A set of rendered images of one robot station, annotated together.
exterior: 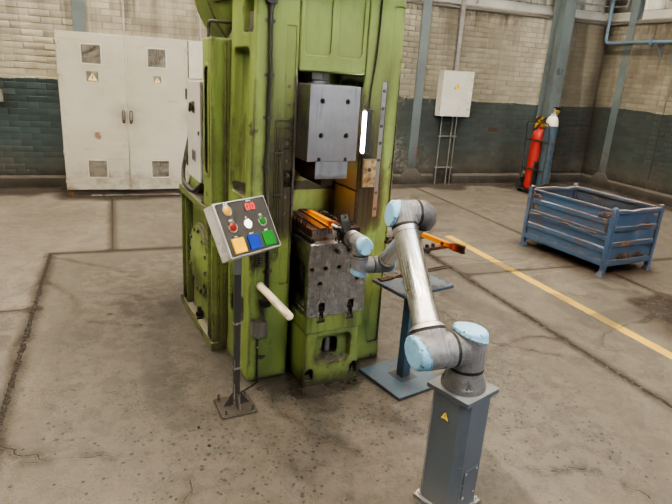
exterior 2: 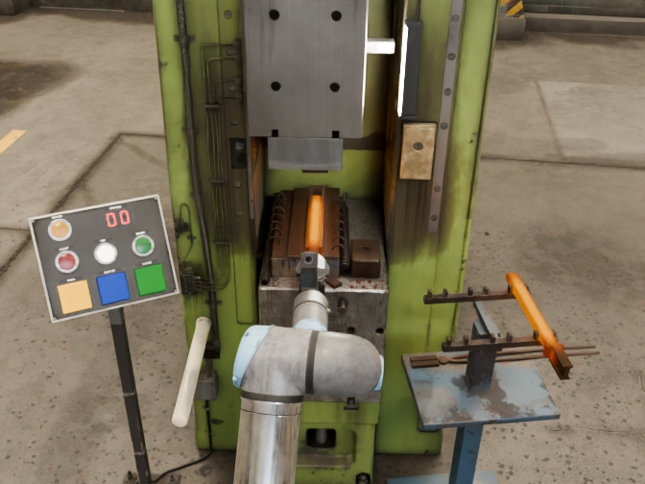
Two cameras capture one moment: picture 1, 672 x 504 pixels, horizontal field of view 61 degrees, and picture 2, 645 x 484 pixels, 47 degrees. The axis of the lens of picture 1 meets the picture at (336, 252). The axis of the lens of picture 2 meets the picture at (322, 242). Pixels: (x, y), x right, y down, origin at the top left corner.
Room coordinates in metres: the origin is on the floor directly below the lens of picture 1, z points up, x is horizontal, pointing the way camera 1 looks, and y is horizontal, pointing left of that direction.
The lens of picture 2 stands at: (1.55, -0.85, 2.18)
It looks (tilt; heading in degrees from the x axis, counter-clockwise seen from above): 32 degrees down; 29
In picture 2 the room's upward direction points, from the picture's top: 1 degrees clockwise
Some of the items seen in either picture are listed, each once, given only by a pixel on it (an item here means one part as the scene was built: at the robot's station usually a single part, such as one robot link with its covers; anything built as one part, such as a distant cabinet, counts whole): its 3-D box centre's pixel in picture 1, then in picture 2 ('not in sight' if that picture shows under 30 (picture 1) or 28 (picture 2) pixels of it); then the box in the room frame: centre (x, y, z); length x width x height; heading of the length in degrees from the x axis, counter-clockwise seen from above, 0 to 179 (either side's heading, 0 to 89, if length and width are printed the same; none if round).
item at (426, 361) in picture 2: (416, 272); (506, 355); (3.35, -0.52, 0.66); 0.60 x 0.04 x 0.01; 126
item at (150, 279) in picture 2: (268, 238); (150, 279); (2.77, 0.35, 1.01); 0.07 x 0.05 x 0.07; 143
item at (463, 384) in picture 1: (464, 374); not in sight; (2.14, -0.58, 0.65); 0.19 x 0.19 x 0.10
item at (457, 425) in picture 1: (454, 444); not in sight; (2.14, -0.58, 0.30); 0.22 x 0.22 x 0.60; 42
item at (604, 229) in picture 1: (587, 225); not in sight; (6.17, -2.79, 0.36); 1.20 x 0.80 x 0.72; 27
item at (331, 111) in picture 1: (324, 120); (323, 38); (3.30, 0.11, 1.56); 0.42 x 0.39 x 0.40; 28
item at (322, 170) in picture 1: (315, 163); (308, 122); (3.29, 0.15, 1.32); 0.42 x 0.20 x 0.10; 28
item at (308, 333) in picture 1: (314, 330); (322, 393); (3.32, 0.11, 0.23); 0.55 x 0.37 x 0.47; 28
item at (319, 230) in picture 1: (312, 223); (307, 228); (3.29, 0.15, 0.96); 0.42 x 0.20 x 0.09; 28
